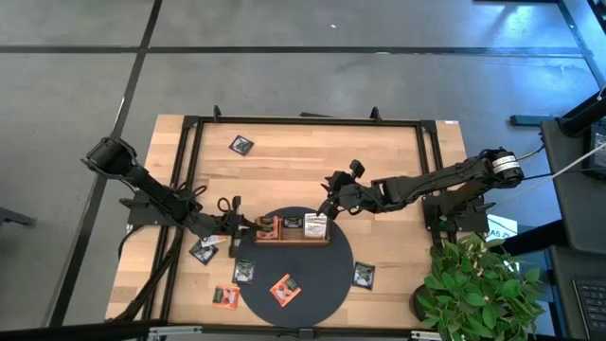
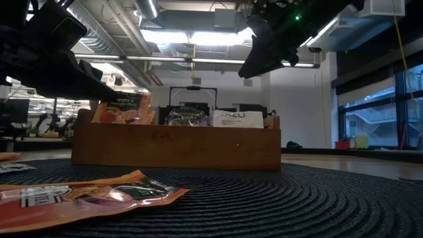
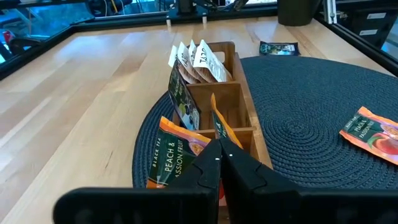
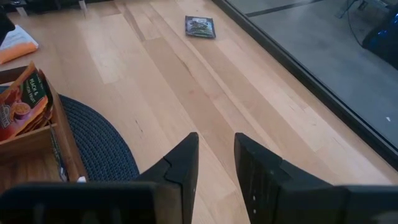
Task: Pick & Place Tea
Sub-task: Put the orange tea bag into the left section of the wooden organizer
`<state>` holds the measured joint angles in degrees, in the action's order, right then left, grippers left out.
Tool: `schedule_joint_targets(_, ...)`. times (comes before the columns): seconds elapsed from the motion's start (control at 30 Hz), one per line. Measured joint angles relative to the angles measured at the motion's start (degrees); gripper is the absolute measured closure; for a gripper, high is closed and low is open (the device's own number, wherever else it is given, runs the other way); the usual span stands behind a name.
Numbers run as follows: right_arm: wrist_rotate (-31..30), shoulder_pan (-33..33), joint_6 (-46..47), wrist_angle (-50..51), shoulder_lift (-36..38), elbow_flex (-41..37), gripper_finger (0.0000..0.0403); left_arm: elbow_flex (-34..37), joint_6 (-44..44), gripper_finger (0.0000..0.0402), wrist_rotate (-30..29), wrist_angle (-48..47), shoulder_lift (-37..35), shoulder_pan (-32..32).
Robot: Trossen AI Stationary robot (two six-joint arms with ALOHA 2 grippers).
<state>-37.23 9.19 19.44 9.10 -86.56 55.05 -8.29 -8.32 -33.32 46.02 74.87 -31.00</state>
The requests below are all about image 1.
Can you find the round black woven placemat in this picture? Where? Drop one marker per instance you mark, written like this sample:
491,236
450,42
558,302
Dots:
312,284

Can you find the dark grey desk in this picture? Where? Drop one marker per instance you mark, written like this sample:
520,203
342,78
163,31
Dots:
568,213

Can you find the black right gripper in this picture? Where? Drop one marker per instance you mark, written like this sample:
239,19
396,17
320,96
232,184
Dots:
352,196

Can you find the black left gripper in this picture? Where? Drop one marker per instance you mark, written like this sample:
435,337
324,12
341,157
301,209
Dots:
222,225

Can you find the green leafy plant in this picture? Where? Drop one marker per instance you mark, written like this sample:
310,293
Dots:
478,293

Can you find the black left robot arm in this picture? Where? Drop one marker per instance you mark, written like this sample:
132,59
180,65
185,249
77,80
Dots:
156,194

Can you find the wooden tea organizer box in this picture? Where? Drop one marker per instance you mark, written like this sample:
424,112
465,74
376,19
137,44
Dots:
293,241

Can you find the grey furniture foot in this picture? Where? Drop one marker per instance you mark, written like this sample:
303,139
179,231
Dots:
16,218

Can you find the black green tea packet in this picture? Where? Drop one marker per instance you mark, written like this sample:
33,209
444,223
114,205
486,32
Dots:
203,253
241,145
292,221
244,272
363,275

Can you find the blue grey bracket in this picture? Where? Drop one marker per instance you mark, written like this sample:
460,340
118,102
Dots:
530,120

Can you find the black keyboard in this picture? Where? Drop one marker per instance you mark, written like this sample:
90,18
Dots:
592,308

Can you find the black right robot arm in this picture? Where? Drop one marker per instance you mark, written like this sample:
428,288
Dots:
435,182

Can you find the black pole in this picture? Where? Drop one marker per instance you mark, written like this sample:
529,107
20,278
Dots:
582,113

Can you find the dark plant pot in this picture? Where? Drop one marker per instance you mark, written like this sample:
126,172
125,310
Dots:
419,303

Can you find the white orange Tazo tea packet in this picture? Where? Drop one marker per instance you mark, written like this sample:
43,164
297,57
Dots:
316,226
213,240

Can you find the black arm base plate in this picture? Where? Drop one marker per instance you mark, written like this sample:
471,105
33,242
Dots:
137,215
468,220

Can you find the black metal table frame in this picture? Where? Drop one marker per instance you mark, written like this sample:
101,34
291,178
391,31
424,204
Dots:
308,121

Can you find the white paper label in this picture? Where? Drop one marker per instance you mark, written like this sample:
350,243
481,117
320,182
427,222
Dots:
502,226

